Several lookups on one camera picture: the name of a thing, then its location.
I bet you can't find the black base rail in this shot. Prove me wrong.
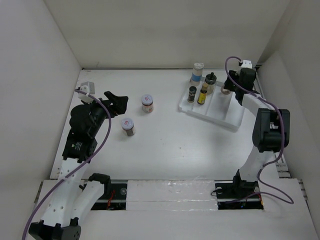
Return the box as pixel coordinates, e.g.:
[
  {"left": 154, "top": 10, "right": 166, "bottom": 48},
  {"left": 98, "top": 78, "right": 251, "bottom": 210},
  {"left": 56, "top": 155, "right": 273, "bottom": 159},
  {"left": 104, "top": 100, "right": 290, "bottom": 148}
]
[{"left": 79, "top": 181, "right": 266, "bottom": 211}]

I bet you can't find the dark jar red-label lid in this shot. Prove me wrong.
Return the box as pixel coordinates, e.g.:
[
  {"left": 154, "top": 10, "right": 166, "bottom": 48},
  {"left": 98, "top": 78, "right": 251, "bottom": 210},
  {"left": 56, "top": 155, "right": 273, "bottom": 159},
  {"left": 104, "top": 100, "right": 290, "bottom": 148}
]
[{"left": 121, "top": 118, "right": 135, "bottom": 137}]

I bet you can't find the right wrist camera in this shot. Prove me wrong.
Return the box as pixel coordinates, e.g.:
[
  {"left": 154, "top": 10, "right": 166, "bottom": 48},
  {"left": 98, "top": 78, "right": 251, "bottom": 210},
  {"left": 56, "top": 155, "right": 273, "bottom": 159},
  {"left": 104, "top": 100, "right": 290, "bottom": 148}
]
[{"left": 238, "top": 59, "right": 253, "bottom": 69}]

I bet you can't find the blue-label white spice bottle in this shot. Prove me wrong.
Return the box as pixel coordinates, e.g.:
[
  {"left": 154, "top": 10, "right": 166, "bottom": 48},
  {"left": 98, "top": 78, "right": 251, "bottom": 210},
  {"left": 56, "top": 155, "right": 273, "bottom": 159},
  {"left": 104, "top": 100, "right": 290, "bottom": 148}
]
[{"left": 190, "top": 62, "right": 205, "bottom": 87}]

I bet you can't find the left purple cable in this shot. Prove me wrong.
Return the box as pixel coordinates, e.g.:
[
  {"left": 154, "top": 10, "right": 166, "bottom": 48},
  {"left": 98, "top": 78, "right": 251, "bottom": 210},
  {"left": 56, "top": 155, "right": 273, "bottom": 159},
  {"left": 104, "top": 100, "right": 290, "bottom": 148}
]
[{"left": 21, "top": 89, "right": 113, "bottom": 240}]

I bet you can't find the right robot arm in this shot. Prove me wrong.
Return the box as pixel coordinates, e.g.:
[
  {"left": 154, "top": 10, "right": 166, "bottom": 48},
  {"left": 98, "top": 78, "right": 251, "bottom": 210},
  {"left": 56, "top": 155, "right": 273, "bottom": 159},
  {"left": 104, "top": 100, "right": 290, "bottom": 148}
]
[{"left": 223, "top": 67, "right": 290, "bottom": 202}]

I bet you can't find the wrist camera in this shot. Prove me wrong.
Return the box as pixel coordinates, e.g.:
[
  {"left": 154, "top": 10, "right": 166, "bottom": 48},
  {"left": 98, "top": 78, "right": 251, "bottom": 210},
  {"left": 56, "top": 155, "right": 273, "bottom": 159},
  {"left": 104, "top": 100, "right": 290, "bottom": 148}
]
[
  {"left": 77, "top": 81, "right": 95, "bottom": 104},
  {"left": 238, "top": 59, "right": 253, "bottom": 69}
]

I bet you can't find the white divided organizer tray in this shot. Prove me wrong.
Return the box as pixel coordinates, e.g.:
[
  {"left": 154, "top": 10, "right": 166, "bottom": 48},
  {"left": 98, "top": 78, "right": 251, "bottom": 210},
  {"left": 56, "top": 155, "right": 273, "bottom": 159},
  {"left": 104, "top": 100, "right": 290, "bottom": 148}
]
[{"left": 178, "top": 81, "right": 245, "bottom": 131}]

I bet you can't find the pink-lid spice bottle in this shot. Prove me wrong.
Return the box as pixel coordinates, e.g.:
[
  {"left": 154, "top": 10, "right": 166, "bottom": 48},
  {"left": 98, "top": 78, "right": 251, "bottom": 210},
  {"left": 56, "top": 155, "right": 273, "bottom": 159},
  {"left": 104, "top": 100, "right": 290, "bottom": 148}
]
[{"left": 220, "top": 85, "right": 231, "bottom": 95}]

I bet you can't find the purple cable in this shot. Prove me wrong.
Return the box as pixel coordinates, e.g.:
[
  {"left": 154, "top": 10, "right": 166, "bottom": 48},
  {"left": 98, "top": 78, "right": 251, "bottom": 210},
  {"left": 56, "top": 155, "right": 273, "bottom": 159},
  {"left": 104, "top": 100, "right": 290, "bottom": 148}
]
[
  {"left": 21, "top": 89, "right": 113, "bottom": 240},
  {"left": 225, "top": 56, "right": 295, "bottom": 205}
]

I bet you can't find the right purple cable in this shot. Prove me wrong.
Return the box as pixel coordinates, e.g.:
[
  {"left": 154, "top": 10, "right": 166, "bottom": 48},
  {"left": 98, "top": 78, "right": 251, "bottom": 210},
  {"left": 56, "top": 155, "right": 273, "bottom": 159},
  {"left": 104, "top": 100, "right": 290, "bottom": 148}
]
[{"left": 225, "top": 56, "right": 295, "bottom": 205}]

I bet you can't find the brown jar grey lid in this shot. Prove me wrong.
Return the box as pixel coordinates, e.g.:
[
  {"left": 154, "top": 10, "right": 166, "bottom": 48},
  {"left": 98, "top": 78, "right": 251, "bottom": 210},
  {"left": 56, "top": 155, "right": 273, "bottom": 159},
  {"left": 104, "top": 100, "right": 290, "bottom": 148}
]
[{"left": 141, "top": 94, "right": 154, "bottom": 113}]

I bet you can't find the black-nozzle white powder bottle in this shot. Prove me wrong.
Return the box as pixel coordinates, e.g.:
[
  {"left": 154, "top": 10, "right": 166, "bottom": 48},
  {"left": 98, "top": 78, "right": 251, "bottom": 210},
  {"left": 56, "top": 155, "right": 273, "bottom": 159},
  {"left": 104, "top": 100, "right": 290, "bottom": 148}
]
[{"left": 204, "top": 72, "right": 217, "bottom": 95}]

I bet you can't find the yellow-label brown small bottle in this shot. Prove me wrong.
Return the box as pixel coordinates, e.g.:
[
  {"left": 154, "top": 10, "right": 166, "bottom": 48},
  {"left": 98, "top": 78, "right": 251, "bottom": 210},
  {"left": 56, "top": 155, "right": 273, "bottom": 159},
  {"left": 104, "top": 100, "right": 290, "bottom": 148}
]
[{"left": 197, "top": 82, "right": 208, "bottom": 105}]

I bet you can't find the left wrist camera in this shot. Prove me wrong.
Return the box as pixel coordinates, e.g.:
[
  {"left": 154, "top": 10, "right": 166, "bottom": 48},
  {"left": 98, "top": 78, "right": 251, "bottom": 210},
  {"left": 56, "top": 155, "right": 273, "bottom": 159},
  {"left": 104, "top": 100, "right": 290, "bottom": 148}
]
[{"left": 77, "top": 81, "right": 95, "bottom": 104}]

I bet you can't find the small black-cap spice bottle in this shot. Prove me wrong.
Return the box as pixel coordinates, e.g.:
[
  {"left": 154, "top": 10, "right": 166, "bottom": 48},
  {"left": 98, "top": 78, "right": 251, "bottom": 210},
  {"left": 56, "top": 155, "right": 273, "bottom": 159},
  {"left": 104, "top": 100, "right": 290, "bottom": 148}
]
[{"left": 187, "top": 85, "right": 197, "bottom": 103}]

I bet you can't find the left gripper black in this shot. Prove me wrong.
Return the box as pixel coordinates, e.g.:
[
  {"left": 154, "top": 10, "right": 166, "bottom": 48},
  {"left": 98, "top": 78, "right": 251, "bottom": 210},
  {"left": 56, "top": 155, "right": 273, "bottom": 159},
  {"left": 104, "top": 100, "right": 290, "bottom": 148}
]
[{"left": 82, "top": 91, "right": 128, "bottom": 137}]

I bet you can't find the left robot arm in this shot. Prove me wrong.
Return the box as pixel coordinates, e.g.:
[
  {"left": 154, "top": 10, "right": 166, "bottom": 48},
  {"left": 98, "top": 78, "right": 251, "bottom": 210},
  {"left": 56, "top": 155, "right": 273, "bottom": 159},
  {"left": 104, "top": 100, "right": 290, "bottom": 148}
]
[{"left": 22, "top": 89, "right": 129, "bottom": 240}]

